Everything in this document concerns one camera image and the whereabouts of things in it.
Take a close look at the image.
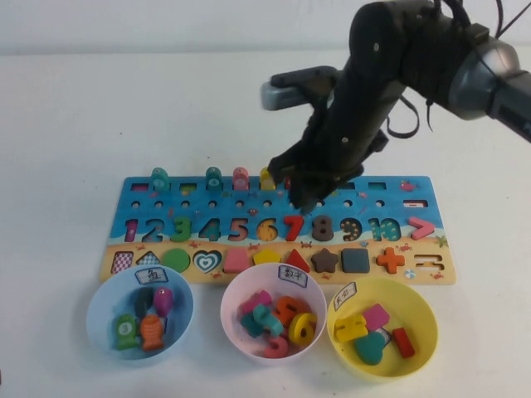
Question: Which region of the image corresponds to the pink fish piece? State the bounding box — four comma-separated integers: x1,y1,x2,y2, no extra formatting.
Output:
231,166,251,192

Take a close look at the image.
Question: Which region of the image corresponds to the dark grey fish piece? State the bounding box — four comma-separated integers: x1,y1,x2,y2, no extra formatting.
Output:
133,286,157,318

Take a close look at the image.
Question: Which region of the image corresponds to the pink greater-than sign piece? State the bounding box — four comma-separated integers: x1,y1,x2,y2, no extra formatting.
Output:
409,216,436,240

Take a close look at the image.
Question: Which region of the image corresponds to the paper label on yellow bowl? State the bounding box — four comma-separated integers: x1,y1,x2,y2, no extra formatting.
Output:
333,281,358,310

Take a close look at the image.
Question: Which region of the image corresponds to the magenta rectangle piece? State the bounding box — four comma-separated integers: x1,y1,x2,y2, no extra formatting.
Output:
361,303,392,331

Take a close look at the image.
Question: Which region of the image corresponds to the pink trapezoid piece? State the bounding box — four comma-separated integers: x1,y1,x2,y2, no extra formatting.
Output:
222,248,250,274

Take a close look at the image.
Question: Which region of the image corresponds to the teal heart piece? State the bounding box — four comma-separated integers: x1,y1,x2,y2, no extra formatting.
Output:
353,331,387,366

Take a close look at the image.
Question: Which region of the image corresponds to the green fish piece numbered three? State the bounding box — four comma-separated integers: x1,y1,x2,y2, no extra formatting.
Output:
110,314,139,350

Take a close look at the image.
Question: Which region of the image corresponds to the brown number eight piece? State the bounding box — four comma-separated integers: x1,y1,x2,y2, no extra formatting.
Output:
311,216,337,243

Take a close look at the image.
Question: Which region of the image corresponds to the teal number four piece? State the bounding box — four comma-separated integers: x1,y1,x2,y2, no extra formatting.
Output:
239,313,266,339

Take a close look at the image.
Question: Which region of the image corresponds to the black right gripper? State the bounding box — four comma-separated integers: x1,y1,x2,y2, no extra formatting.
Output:
267,74,407,216

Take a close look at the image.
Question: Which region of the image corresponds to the red number seven piece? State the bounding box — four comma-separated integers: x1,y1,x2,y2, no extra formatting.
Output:
283,215,307,242

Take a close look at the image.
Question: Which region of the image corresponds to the paper label on pink bowl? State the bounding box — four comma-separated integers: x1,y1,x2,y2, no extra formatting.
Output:
276,263,309,287

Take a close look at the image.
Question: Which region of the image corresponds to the red minus sign piece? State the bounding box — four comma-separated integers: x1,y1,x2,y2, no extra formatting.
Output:
391,327,417,358

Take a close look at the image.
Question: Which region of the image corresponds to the yellow plastic bowl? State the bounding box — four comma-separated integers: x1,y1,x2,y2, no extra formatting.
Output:
326,276,439,379

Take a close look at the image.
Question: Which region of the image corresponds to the purple fish piece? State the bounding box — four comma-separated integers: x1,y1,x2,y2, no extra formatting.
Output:
152,286,174,317

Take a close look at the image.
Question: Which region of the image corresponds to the red triangle piece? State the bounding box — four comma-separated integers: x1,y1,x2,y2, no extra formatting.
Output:
285,248,311,270

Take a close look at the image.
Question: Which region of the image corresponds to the yellow number six piece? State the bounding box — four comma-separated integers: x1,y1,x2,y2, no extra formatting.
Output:
288,311,319,346

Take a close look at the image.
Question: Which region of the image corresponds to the colourful wooden puzzle board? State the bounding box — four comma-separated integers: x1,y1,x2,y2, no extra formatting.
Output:
98,175,457,287

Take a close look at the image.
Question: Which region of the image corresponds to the teal fish piece numbered four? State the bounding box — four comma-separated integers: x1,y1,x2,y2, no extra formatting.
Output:
205,166,224,191

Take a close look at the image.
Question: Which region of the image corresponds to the orange fish piece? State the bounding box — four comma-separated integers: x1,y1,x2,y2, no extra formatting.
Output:
139,313,166,352

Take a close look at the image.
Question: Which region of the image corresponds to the light blue plastic bowl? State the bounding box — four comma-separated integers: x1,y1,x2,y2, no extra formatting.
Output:
85,271,195,361

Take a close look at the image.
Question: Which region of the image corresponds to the magenta number one piece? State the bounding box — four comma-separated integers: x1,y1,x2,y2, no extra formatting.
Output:
240,290,273,316

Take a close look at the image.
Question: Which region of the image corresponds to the yellow fish piece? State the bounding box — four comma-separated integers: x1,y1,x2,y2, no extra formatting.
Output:
259,167,277,192

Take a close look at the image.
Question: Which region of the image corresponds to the green number three piece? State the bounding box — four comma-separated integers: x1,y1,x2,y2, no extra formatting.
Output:
169,216,192,243

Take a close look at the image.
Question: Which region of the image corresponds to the paper label on blue bowl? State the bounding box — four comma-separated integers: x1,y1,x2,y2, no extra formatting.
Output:
133,266,170,286

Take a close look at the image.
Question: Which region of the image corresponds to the orange plus sign piece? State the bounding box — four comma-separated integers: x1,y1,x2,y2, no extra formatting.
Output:
375,247,406,275

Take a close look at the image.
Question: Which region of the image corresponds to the yellow equals sign piece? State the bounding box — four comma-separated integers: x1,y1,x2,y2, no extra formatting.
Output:
334,313,369,343

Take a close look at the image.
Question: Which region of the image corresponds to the dark grey square piece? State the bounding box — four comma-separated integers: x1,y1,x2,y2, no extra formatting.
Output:
341,247,371,274

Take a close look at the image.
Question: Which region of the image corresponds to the brown star piece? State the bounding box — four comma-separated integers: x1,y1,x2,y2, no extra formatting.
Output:
310,248,342,274

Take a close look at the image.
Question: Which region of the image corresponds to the pink plastic bowl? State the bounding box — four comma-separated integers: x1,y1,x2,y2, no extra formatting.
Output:
219,265,328,368

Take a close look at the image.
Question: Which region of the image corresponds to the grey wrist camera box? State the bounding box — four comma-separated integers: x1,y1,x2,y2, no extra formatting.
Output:
260,66,339,111

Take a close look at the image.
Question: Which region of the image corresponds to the yellow pentagon piece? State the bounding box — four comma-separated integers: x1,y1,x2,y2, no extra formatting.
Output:
252,248,285,267

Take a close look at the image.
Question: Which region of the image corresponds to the light teal fish piece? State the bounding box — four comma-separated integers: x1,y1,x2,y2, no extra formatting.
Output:
149,166,169,191

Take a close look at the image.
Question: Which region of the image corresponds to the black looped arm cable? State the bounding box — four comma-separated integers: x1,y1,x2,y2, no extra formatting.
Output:
384,94,421,140

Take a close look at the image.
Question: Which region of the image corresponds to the green circle piece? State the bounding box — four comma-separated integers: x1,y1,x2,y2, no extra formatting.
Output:
162,247,192,274

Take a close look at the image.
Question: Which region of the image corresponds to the teal number two piece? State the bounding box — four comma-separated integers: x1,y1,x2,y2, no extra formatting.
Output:
251,304,285,337

